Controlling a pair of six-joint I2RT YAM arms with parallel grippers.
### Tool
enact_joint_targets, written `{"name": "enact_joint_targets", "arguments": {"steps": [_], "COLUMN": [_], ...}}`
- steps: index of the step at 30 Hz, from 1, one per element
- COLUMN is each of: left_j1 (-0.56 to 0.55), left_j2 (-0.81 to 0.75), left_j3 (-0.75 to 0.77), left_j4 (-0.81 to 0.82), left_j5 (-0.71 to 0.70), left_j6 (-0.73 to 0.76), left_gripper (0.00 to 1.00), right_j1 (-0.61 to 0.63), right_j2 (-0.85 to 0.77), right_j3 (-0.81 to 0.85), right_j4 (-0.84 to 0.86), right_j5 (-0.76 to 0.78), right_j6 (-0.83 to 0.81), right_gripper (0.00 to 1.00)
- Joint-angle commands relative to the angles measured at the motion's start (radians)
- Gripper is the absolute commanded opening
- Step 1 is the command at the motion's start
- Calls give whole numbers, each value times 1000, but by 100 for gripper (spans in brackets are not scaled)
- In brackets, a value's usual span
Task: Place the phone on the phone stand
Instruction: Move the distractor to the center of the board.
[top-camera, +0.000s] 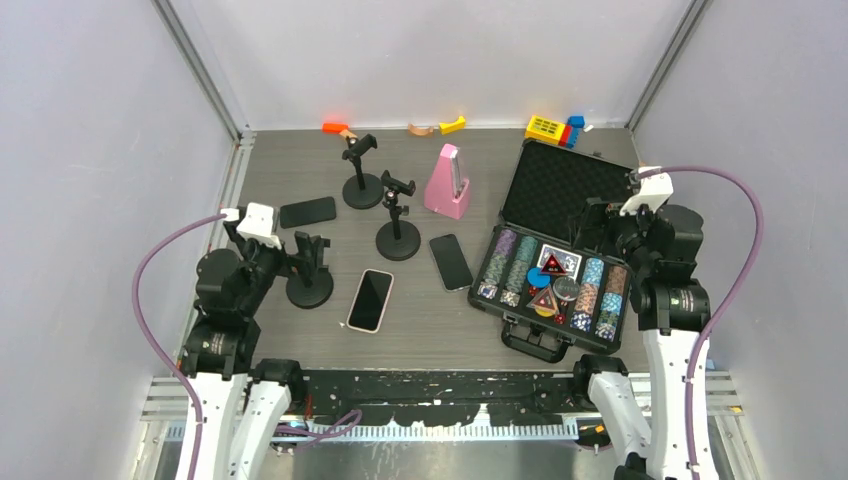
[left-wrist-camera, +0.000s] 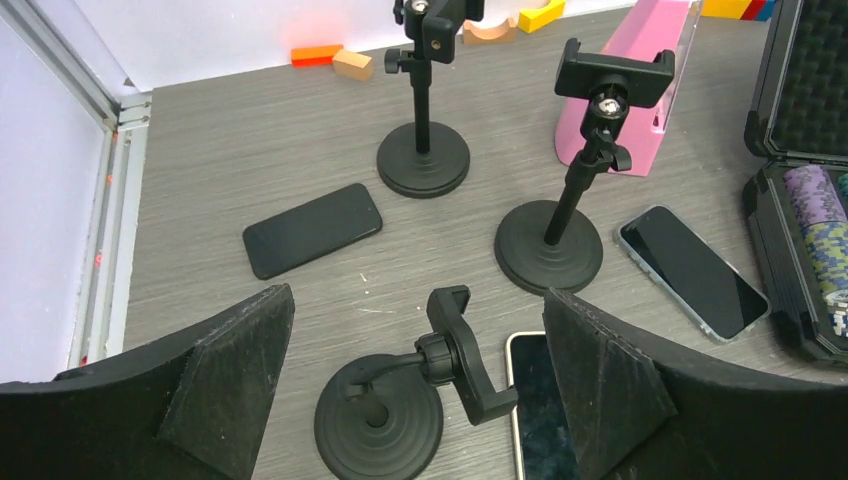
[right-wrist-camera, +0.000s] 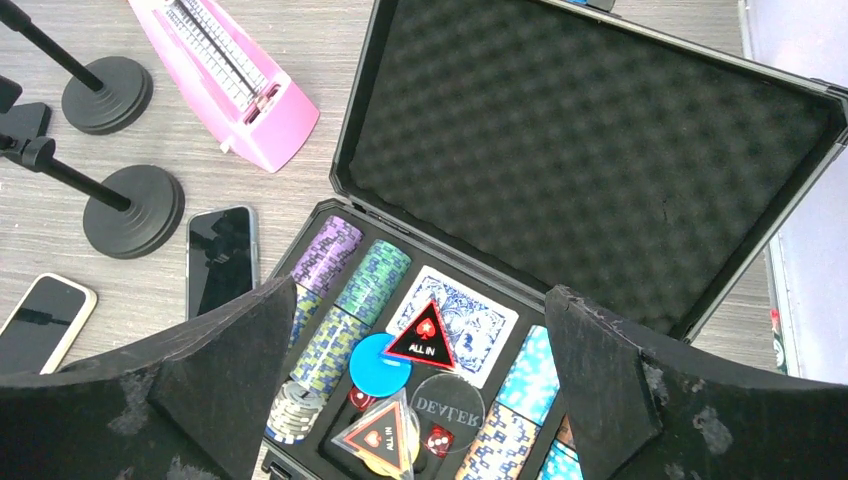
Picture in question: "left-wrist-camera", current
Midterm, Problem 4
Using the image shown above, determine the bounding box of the smartphone with clear case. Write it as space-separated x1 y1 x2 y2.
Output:
614 205 771 343

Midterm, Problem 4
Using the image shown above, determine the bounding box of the orange wooden block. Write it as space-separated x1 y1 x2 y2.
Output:
290 44 344 68

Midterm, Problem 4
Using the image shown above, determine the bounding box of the tan wooden block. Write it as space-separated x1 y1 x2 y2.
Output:
332 49 375 82

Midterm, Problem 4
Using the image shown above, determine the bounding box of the smartphone with cream case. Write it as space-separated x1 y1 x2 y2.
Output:
505 331 579 480

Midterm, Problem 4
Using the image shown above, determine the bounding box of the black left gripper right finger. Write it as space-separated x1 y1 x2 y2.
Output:
543 290 847 479

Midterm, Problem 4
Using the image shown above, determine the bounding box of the black foam-lined case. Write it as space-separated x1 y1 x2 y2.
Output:
742 0 847 367

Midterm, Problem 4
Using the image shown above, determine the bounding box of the yellow arch block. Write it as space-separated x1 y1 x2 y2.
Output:
517 0 566 34

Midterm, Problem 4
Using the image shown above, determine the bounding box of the purple poker chip stack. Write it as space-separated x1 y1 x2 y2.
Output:
783 165 847 227

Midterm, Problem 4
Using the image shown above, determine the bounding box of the black smartphone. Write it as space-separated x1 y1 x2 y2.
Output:
242 183 383 280

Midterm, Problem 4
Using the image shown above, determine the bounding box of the red toy brick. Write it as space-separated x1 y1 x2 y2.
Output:
740 0 764 21

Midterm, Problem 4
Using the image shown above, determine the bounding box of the tan arch block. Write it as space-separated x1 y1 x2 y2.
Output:
462 18 517 45

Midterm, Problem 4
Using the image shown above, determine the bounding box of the yellow toy brick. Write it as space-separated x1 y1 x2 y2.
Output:
701 0 751 20

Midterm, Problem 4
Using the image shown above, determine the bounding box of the pink wedge stand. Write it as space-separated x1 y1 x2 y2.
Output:
554 1 700 181

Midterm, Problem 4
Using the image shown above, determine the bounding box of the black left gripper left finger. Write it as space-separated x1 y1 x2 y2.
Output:
1 284 295 479

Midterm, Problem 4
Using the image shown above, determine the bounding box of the black phone stand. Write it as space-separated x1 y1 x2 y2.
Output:
314 285 518 480
494 38 676 295
376 0 484 199

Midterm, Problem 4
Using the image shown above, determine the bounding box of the blue-green poker chip stack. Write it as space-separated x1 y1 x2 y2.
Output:
802 221 847 303

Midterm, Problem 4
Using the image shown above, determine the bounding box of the blue toy brick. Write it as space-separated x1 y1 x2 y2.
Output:
755 0 776 22

